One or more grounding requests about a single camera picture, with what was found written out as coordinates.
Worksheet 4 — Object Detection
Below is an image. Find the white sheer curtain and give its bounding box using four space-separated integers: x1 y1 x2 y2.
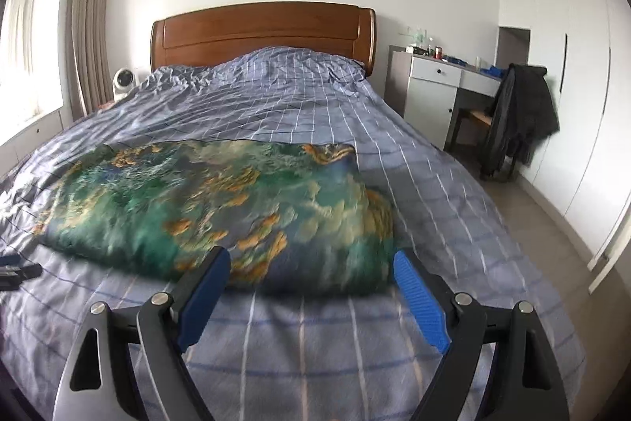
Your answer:
0 0 40 116

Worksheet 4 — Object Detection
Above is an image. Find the black jacket on chair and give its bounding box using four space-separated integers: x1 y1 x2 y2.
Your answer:
480 63 560 178

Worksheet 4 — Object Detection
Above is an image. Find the green printed padded jacket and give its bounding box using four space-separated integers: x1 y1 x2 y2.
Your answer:
32 141 399 298

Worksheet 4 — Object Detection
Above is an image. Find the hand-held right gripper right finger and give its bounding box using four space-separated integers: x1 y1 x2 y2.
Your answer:
393 249 573 421

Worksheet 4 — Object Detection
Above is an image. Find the white low window cabinet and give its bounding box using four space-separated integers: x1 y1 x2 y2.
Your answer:
0 108 65 178

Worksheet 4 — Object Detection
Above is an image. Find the beige curtain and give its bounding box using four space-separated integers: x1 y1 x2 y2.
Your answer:
66 0 115 122

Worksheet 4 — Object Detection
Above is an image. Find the brown wooden headboard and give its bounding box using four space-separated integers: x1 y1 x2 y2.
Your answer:
150 2 376 79

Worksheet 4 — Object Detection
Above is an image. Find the white wardrobe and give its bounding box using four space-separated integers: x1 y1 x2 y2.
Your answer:
530 0 631 294

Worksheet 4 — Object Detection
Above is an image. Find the bed with blue striped sheet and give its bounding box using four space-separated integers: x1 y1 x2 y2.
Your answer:
0 46 587 421

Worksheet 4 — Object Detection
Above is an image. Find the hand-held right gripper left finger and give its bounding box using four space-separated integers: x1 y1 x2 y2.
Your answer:
52 246 232 421

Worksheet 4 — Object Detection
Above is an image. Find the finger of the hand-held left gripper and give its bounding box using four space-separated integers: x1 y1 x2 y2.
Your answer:
0 253 43 291

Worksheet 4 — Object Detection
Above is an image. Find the dark wooden chair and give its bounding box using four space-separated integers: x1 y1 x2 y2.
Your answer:
448 105 518 180

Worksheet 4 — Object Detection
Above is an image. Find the white desk with drawer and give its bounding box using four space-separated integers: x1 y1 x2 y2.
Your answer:
385 45 504 150

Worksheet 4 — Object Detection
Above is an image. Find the small white fan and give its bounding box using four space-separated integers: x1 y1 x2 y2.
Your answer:
112 68 139 102

